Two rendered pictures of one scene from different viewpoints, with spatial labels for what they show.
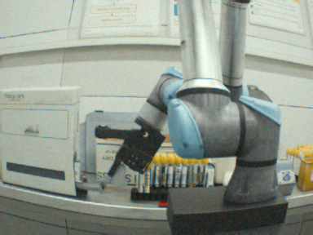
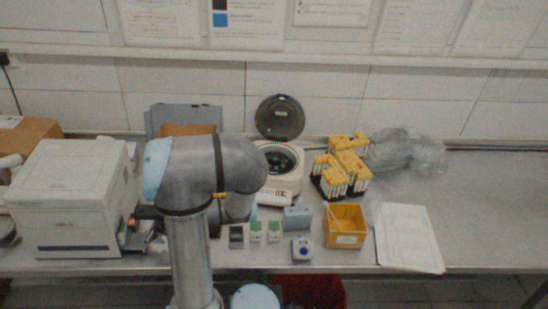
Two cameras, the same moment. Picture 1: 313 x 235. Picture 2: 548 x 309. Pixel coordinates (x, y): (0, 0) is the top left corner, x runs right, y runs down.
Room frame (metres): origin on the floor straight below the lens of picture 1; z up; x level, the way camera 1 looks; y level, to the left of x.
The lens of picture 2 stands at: (1.08, -0.20, 2.01)
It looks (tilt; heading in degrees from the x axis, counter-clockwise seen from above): 40 degrees down; 357
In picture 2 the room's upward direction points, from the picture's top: 4 degrees clockwise
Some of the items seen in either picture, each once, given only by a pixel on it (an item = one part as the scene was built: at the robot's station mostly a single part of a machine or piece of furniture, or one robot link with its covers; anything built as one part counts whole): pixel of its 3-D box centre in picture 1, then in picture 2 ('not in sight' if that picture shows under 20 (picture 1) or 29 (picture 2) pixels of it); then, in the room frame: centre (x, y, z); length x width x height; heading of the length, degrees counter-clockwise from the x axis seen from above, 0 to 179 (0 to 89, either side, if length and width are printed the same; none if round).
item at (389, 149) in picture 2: not in sight; (388, 143); (2.41, -0.83, 0.97); 0.26 x 0.17 x 0.19; 108
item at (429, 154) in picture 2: not in sight; (428, 150); (2.40, -1.02, 0.94); 0.20 x 0.17 x 0.14; 73
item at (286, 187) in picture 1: (283, 183); (301, 244); (1.88, -0.40, 0.92); 0.13 x 0.07 x 0.08; 2
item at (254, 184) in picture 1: (255, 177); not in sight; (1.54, -0.23, 0.99); 0.15 x 0.15 x 0.10
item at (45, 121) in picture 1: (40, 137); (85, 198); (1.97, 0.34, 1.03); 0.31 x 0.27 x 0.30; 92
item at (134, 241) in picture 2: (68, 179); (114, 240); (1.88, 0.24, 0.92); 0.21 x 0.07 x 0.05; 92
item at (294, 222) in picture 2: (277, 176); (296, 219); (1.98, -0.39, 0.92); 0.10 x 0.07 x 0.10; 99
